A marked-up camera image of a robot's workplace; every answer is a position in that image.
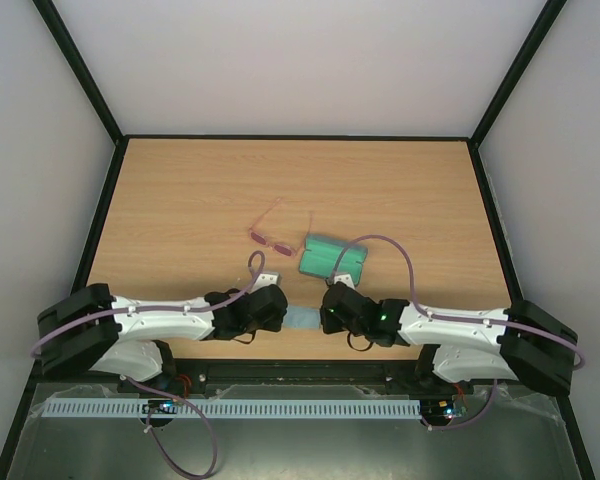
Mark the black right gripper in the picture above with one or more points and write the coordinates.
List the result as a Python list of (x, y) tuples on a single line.
[(330, 307)]

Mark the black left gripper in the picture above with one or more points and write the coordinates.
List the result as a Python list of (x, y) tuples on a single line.
[(274, 325)]

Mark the light blue cleaning cloth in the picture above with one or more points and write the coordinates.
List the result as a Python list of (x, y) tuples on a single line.
[(298, 317)]

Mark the grey-green glasses case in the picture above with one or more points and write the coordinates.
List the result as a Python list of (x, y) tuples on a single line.
[(321, 253)]

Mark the pink sunglasses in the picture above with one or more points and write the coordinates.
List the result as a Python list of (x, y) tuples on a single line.
[(281, 229)]

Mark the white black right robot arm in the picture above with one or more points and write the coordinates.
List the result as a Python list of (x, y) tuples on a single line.
[(522, 343)]

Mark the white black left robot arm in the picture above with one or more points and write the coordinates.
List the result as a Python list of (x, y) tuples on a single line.
[(93, 330)]

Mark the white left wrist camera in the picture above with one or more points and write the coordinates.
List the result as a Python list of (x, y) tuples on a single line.
[(267, 278)]

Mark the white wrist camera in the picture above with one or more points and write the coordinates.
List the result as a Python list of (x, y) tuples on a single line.
[(344, 278), (267, 278)]

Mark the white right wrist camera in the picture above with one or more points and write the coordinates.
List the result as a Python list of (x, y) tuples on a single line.
[(344, 278)]

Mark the black front mounting rail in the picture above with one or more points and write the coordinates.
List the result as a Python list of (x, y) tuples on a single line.
[(392, 377)]

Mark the light blue slotted cable duct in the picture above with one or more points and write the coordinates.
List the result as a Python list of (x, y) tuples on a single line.
[(232, 409)]

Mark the black frame corner post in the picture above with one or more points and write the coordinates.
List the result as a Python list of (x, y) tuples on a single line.
[(531, 44)]

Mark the black left rear frame post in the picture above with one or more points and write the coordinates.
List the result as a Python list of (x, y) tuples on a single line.
[(70, 51)]

